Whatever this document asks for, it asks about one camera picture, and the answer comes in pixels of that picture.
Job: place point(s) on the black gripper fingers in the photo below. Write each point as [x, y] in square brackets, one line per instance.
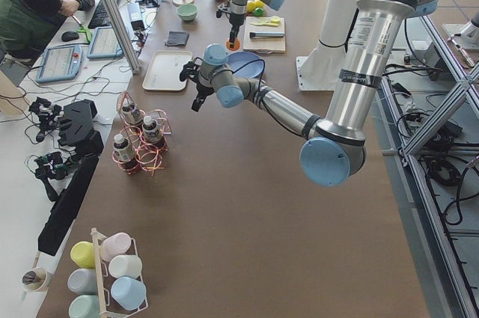
[233, 42]

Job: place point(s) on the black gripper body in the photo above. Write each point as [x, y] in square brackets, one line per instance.
[202, 90]
[236, 21]

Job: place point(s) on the orange fruit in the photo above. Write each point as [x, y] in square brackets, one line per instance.
[232, 49]

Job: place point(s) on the blue round plate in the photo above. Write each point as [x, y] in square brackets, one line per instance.
[246, 64]

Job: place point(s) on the steel muddler black tip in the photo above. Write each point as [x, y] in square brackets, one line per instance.
[264, 35]

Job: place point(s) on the yellow lemon lower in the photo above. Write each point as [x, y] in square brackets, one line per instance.
[250, 6]

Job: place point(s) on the yellow lemon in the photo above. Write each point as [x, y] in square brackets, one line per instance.
[258, 4]
[250, 6]

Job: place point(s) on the green lime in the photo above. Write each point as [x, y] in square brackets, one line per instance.
[258, 12]

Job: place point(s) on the cream rabbit tray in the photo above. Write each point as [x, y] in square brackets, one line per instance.
[163, 73]

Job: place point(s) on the yellow lemon upper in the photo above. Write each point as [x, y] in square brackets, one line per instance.
[258, 4]

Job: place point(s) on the lemon half lower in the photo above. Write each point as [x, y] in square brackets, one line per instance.
[262, 19]

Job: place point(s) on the grey folded cloth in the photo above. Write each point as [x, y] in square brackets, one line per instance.
[177, 39]

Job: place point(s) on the yellow plastic knife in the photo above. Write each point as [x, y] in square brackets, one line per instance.
[267, 23]

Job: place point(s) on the wooden cutting board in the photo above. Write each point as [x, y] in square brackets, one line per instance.
[277, 45]

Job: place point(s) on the mint green bowl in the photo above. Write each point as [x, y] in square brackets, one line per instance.
[187, 12]

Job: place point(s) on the tea bottle left back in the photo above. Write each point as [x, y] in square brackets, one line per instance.
[131, 113]

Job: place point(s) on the tea bottle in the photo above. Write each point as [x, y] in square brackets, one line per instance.
[131, 113]
[153, 132]
[125, 155]

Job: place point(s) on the tea bottle right back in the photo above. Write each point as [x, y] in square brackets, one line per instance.
[153, 132]

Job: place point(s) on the teach pendant far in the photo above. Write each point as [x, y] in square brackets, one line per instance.
[104, 44]

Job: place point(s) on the teach pendant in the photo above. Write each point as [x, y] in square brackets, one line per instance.
[60, 63]
[104, 44]

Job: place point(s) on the black keyboard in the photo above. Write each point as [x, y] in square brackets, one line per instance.
[100, 16]

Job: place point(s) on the tea bottle front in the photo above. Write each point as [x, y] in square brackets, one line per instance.
[125, 155]

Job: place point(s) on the black computer mouse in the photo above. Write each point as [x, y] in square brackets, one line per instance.
[68, 36]

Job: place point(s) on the teach pendant near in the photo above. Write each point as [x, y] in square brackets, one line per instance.
[60, 63]

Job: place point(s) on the person in green jacket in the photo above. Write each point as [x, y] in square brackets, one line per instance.
[27, 26]

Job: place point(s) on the pink cup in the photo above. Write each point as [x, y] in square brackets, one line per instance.
[115, 245]

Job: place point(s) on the white cup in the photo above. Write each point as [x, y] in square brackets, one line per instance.
[125, 265]

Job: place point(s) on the yellow cup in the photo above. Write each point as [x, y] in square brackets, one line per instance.
[82, 254]

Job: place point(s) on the light blue cup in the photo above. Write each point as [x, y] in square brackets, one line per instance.
[128, 292]

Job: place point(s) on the grey cup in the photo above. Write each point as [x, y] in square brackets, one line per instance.
[83, 282]

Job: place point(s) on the mint green cup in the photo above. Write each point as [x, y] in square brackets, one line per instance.
[84, 306]

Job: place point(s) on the paper cup with tools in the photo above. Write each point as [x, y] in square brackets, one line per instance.
[36, 280]

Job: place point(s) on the copper wire bottle rack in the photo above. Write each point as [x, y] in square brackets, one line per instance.
[148, 156]

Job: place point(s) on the aluminium frame post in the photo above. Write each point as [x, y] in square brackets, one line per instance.
[122, 35]

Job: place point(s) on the white wire cup rack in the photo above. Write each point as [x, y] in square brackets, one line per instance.
[108, 306]

